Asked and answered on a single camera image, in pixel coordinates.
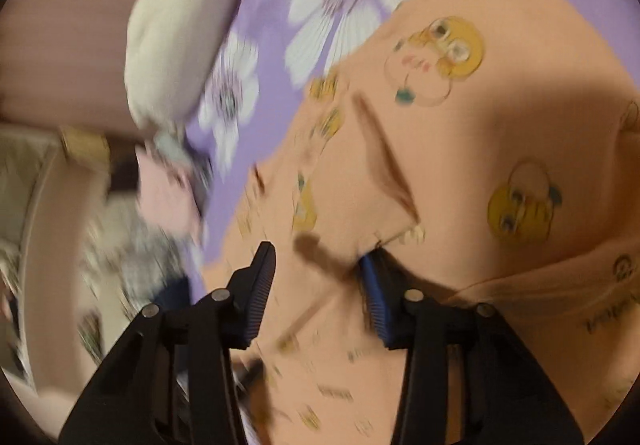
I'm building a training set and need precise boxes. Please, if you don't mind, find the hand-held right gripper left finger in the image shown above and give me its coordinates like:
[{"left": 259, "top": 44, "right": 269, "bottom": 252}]
[{"left": 59, "top": 241, "right": 277, "bottom": 445}]

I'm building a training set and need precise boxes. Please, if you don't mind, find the purple floral bedsheet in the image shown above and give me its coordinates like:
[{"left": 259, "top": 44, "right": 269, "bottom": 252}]
[{"left": 182, "top": 0, "right": 640, "bottom": 306}]

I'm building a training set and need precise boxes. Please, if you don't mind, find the peach cartoon print garment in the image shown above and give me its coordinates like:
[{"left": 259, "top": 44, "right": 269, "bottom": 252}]
[{"left": 202, "top": 0, "right": 640, "bottom": 445}]

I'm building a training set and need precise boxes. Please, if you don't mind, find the pink cloth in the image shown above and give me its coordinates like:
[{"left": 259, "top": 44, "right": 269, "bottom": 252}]
[{"left": 135, "top": 145, "right": 206, "bottom": 238}]

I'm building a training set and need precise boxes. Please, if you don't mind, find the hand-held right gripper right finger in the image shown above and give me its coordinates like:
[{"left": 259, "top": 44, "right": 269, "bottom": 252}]
[{"left": 356, "top": 249, "right": 584, "bottom": 445}]

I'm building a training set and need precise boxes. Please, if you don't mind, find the grey cloth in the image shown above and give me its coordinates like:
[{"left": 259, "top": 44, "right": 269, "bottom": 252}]
[{"left": 82, "top": 217, "right": 193, "bottom": 306}]

